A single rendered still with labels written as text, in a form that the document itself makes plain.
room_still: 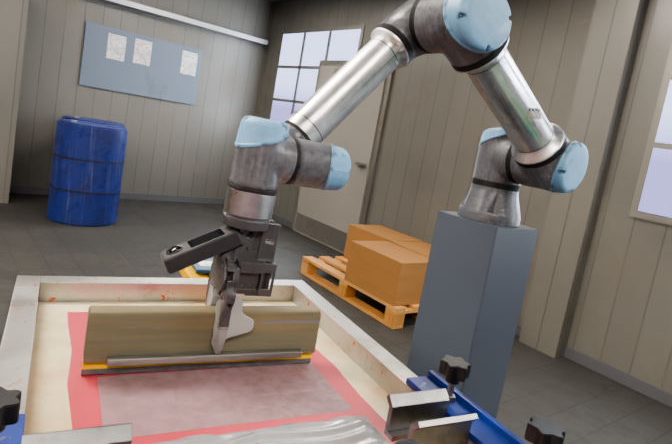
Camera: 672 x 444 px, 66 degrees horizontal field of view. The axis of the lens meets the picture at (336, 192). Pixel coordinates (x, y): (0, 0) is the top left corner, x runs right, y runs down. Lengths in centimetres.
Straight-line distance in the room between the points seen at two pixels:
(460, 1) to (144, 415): 79
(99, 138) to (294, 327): 473
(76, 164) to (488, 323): 471
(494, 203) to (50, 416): 98
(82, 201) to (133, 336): 479
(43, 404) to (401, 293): 331
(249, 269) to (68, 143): 483
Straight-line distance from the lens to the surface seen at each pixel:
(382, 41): 104
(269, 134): 76
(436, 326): 136
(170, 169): 738
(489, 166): 130
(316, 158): 81
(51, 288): 110
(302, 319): 88
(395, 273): 387
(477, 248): 127
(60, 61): 693
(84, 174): 553
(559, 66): 450
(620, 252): 413
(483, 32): 97
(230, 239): 78
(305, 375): 90
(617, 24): 423
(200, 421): 76
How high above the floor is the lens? 136
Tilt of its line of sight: 7 degrees down
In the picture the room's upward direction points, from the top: 10 degrees clockwise
